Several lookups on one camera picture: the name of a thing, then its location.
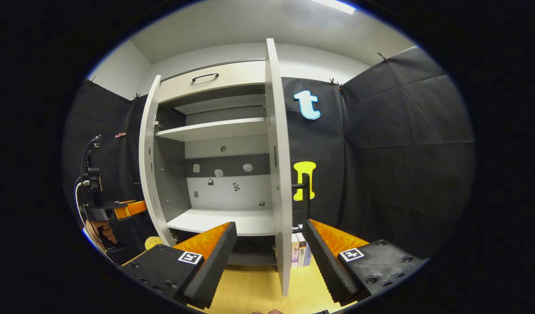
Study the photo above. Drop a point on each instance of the black backdrop cloth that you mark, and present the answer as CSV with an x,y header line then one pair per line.
x,y
402,152

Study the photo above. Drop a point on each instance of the white cabinet drawer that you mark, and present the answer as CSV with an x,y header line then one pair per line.
x,y
241,76

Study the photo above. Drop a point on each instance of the deep white cabinet shelf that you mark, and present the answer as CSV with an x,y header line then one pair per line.
x,y
232,222

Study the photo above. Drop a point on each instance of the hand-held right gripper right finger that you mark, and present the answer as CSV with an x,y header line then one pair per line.
x,y
330,270

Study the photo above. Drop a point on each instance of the double-door shoe cabinet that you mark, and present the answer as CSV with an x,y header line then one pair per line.
x,y
223,174

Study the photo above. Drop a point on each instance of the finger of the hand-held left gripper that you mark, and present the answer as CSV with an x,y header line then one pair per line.
x,y
132,209

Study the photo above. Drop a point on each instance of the narrow white cabinet shelf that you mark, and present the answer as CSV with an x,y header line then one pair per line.
x,y
215,128

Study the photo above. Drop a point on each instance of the metal left door hinge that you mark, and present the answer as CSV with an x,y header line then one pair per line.
x,y
157,124

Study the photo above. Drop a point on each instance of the yellow plush toy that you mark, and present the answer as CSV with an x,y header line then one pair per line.
x,y
153,242

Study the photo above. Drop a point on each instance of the white cabinet door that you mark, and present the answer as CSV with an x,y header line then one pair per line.
x,y
148,174
279,174

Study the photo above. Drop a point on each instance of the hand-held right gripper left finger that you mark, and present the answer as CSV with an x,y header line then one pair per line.
x,y
215,266

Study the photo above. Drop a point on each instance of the long ceiling light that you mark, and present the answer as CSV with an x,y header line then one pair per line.
x,y
335,5

